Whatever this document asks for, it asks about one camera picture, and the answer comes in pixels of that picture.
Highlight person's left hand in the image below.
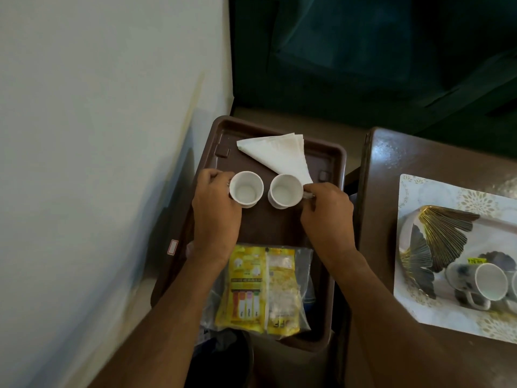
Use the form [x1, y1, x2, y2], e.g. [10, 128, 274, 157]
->
[191, 169, 243, 266]

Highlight person's right hand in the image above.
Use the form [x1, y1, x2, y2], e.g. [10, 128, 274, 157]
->
[299, 182, 358, 263]

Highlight small white cup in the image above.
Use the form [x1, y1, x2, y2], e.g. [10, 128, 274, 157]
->
[268, 174, 316, 210]
[228, 171, 265, 209]

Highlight person's left forearm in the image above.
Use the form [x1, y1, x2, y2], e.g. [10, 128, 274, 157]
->
[87, 252, 232, 388]

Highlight person's right forearm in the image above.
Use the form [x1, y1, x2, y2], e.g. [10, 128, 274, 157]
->
[323, 247, 483, 388]

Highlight folded white paper napkins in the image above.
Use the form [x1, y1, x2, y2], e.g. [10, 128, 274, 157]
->
[236, 133, 314, 186]

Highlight brown plastic tray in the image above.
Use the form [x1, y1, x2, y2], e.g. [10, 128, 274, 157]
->
[151, 115, 348, 353]

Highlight clear plastic bag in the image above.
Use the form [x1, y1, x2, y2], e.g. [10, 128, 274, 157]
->
[200, 242, 316, 341]

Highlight yellow sachet packet with stripes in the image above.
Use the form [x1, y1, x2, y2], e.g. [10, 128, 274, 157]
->
[214, 245, 270, 332]

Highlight gold leaf-shaped dish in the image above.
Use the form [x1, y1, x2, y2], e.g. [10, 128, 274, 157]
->
[399, 205, 481, 300]

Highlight dark green sofa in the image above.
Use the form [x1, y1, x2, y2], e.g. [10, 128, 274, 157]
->
[229, 0, 517, 159]

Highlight white patterned serving tray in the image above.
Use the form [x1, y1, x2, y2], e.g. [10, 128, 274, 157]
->
[393, 174, 517, 345]

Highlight black bin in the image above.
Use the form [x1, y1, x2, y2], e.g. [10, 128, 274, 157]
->
[190, 328, 256, 388]

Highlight white mug with grey print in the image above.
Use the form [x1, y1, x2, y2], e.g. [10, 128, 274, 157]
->
[445, 260, 510, 311]
[502, 271, 517, 316]

